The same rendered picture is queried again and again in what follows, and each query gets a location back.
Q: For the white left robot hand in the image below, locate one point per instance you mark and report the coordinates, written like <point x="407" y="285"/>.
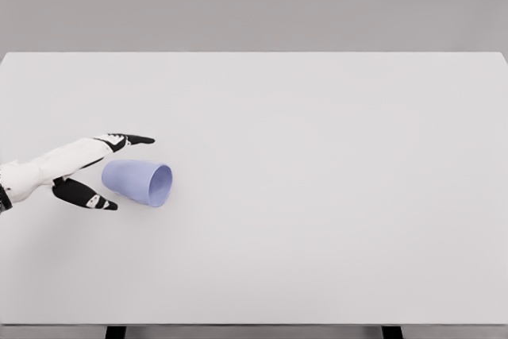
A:
<point x="75" y="154"/>

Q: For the lavender plastic cup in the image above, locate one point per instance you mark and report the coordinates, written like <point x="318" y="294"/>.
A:
<point x="137" y="182"/>

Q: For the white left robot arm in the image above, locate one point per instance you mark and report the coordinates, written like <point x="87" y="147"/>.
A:
<point x="18" y="180"/>

